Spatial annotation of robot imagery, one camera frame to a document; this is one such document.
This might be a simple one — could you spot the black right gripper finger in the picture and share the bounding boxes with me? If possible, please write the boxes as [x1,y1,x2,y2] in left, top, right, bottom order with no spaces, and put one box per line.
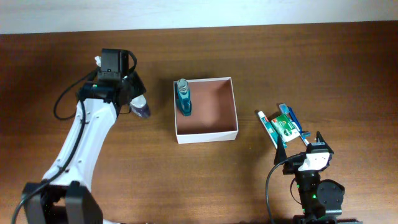
[274,136,287,165]
[316,131,326,144]

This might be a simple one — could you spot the green Dettol soap box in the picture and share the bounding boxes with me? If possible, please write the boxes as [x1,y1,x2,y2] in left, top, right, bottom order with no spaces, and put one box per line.
[271,114,300,142]

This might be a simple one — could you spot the Colgate toothpaste tube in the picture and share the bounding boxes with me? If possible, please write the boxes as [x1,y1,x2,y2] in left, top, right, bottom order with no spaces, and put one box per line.
[257,111,279,148]

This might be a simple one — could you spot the blue Listerine mouthwash bottle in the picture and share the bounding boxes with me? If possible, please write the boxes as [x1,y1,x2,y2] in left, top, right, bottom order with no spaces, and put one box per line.
[177,78,192,116]

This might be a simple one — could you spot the white cardboard box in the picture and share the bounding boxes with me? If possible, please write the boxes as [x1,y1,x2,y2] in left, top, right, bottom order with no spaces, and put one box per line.
[174,77,239,144]

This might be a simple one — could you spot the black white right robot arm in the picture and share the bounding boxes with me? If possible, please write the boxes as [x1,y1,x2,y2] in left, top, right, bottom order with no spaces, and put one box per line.
[273,132,360,224]

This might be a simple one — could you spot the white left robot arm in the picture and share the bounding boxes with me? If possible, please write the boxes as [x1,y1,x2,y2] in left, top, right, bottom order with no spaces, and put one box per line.
[12,49,150,224]

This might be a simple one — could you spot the blue razor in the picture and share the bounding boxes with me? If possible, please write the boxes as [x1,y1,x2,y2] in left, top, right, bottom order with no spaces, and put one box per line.
[288,107,311,138]

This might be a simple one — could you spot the toothbrush with clear cap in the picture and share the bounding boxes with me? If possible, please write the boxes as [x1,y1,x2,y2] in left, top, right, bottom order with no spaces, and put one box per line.
[279,103,309,146]

